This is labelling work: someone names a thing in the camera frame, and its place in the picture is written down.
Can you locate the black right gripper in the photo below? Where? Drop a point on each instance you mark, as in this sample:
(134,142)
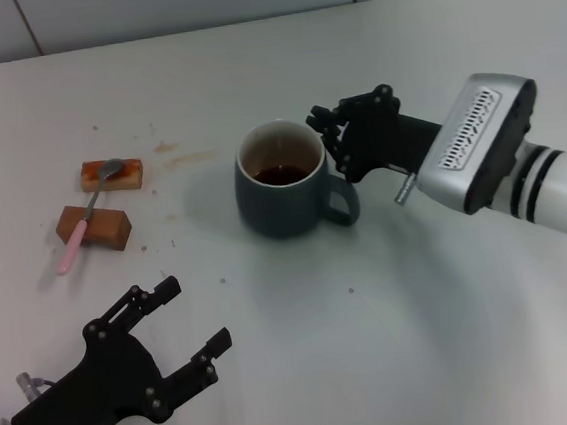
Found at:
(381,133)

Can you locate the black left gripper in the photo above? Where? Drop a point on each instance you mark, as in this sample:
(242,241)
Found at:
(108,375)

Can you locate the dark brown arched wooden block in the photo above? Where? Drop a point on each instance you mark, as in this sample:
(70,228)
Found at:
(107,229)

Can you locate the light wooden block red stain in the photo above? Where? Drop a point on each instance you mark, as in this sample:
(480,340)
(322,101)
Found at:
(129,177)

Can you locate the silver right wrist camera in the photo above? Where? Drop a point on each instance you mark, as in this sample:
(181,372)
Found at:
(477,138)

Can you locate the dark coffee liquid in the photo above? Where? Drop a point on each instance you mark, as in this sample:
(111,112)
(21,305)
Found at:
(282,174)

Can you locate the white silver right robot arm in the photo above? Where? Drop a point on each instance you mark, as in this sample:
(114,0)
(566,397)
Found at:
(557,186)

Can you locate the grey ceramic cup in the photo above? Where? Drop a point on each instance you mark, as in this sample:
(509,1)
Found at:
(283,207)

